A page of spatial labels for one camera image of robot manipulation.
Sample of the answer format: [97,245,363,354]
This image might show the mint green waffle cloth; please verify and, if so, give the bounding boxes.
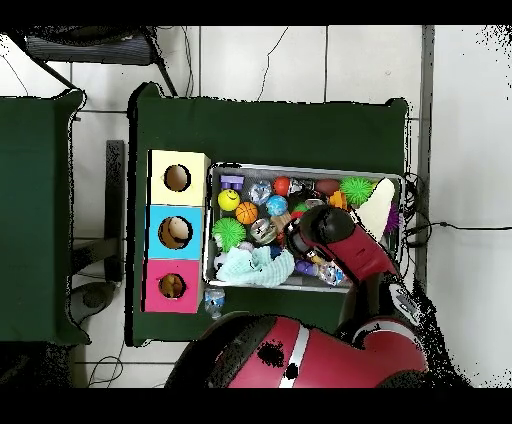
[215,245,296,288]

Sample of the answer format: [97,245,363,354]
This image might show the green spiky rubber ball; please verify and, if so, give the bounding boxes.
[211,217,247,252]
[340,176,375,206]

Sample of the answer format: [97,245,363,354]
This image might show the cream waffle cloth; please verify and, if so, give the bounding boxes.
[354,177,396,243]

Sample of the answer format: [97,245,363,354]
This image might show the clear plastic bottle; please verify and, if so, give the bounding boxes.
[203,286,226,320]

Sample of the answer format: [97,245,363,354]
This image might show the yellow plush duck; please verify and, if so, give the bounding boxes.
[162,274,185,298]

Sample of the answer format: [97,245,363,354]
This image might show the clear mesh bin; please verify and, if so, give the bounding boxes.
[202,161,406,295]

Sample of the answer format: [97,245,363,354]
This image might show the wooden box with three holes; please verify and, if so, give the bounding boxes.
[140,149,212,315]

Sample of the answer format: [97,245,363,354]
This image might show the blue globe ball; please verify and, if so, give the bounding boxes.
[265,194,289,217]

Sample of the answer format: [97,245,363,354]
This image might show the small orange basketball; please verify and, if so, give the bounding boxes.
[235,201,260,226]

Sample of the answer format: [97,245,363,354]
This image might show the brown toy football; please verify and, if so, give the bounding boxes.
[314,178,341,197]

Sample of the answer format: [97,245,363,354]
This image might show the yellow plastic ball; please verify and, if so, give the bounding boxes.
[217,188,242,212]

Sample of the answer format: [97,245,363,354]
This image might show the dark green table cloth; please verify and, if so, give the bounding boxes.
[125,81,411,348]

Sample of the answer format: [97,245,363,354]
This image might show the black upright panel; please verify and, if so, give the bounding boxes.
[104,139,126,283]

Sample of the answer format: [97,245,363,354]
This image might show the dark round floor base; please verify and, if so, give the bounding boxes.
[65,279,119,326]

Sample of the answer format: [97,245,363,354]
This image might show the green cloth side table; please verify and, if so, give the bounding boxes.
[0,89,91,347]

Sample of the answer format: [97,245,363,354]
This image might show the black office chair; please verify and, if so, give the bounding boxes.
[11,25,179,97]

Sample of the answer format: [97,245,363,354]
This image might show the black cable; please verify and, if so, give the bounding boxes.
[403,220,512,237]

